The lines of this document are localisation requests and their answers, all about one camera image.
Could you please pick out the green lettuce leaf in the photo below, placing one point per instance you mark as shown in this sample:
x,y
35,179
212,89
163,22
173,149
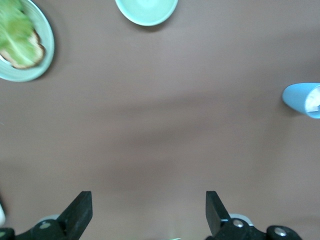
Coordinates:
x,y
15,32

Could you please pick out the toasted bread slice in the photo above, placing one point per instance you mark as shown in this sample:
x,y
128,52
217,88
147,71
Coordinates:
x,y
37,53

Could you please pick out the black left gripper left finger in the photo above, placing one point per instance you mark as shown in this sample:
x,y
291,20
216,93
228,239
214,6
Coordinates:
x,y
77,215

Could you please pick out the pale green ribbed plate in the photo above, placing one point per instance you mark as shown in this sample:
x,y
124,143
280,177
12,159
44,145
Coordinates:
x,y
46,37

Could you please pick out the pale green bowl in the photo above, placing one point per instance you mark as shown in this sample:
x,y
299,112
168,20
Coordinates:
x,y
147,11

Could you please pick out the light blue cup with paper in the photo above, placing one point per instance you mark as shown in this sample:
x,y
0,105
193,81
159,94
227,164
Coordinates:
x,y
293,98

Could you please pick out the white rounded flat box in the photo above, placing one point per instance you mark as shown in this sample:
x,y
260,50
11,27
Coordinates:
x,y
2,213

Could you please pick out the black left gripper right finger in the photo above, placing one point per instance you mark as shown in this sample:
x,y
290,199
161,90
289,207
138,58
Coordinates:
x,y
217,217

